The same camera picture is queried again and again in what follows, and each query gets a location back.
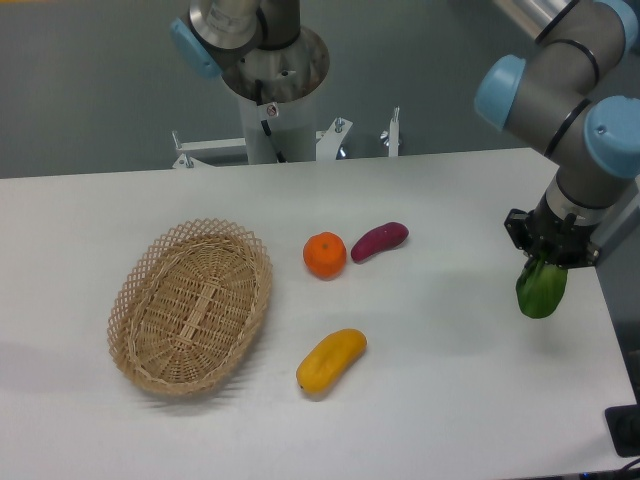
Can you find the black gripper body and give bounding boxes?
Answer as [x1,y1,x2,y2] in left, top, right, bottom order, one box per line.
[504,202,600,269]

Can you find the green leafy vegetable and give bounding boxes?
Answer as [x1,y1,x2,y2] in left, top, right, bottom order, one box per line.
[515,256,568,319]

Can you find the robot base column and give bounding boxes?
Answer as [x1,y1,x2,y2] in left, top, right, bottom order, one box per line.
[170,1,330,139]

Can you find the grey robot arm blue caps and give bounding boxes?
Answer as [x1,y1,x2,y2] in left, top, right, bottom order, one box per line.
[474,1,639,269]

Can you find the purple sweet potato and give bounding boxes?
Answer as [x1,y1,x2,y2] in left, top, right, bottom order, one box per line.
[350,222,409,263]

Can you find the black device at table edge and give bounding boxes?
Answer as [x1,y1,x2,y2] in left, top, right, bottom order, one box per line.
[604,404,639,458]

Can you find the orange tangerine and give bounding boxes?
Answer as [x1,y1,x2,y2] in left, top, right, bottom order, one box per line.
[303,232,347,280]

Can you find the yellow mango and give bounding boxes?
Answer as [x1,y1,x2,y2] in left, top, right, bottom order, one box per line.
[296,328,368,396]

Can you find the woven wicker basket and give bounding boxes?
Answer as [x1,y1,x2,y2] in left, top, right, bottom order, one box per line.
[107,219,272,396]

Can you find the white metal mounting frame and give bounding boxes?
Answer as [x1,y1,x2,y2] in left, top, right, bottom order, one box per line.
[171,106,404,169]

